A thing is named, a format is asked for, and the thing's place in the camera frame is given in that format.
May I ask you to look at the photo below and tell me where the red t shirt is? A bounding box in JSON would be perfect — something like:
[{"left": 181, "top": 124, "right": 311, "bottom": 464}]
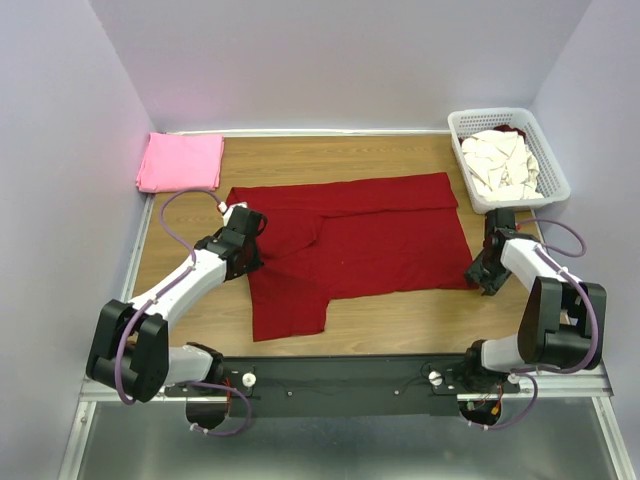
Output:
[{"left": 227, "top": 173, "right": 472, "bottom": 342}]

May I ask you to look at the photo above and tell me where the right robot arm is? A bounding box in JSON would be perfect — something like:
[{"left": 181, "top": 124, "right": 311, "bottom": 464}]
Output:
[{"left": 459, "top": 208, "right": 607, "bottom": 392}]

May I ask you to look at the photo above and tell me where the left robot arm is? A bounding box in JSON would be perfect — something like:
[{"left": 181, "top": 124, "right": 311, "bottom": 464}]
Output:
[{"left": 86, "top": 204, "right": 267, "bottom": 404}]

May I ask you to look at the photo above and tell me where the folded pink t shirt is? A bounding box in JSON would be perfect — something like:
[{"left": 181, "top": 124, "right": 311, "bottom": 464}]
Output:
[{"left": 135, "top": 133, "right": 225, "bottom": 193}]

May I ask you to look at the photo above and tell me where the cream white t shirt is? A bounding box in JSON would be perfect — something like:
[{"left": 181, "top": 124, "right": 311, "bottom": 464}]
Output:
[{"left": 460, "top": 128, "right": 543, "bottom": 202}]

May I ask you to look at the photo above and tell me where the white plastic basket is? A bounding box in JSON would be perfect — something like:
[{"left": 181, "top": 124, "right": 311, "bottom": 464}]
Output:
[{"left": 447, "top": 107, "right": 571, "bottom": 214}]

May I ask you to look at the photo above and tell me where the dark red shirt in basket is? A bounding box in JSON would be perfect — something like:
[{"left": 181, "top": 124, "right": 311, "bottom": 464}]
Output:
[{"left": 494, "top": 124, "right": 527, "bottom": 140}]

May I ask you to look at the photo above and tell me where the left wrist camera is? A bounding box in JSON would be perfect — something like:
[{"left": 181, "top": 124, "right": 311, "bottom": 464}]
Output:
[{"left": 217, "top": 201, "right": 248, "bottom": 226}]

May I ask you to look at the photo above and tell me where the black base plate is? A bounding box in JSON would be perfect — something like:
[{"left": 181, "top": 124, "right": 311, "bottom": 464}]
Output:
[{"left": 164, "top": 353, "right": 531, "bottom": 419}]

